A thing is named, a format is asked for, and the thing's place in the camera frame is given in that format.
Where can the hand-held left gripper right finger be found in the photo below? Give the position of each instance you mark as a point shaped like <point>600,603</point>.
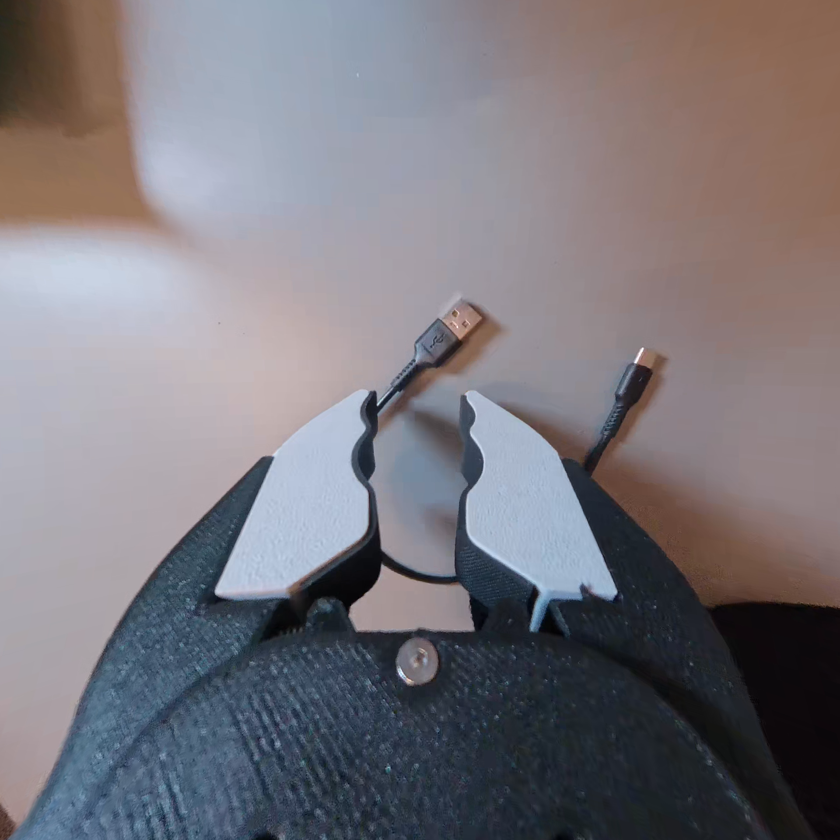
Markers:
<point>531,518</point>

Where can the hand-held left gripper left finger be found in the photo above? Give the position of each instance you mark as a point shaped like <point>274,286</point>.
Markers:
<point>308,512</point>

